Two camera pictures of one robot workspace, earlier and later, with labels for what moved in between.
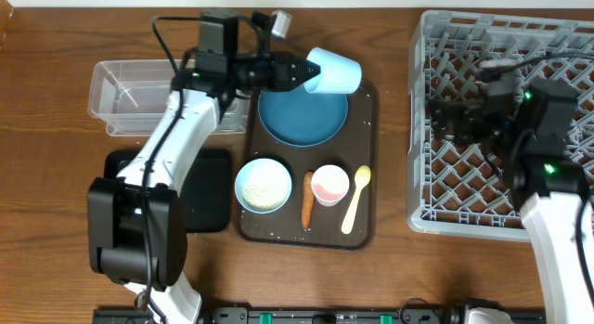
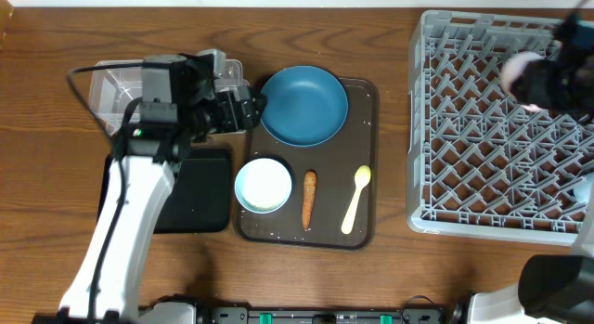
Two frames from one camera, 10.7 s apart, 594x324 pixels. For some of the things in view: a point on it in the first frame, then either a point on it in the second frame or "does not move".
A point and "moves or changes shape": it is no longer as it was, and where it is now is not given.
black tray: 207,197 does not move
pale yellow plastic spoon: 362,177 does not move
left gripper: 274,71 → 240,122
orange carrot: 308,200 does not move
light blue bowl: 263,186 does not move
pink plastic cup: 329,184 → 529,78
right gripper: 464,111 → 575,112
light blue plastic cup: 339,74 moves or changes shape
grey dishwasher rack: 454,184 does not move
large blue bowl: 299,118 does not move
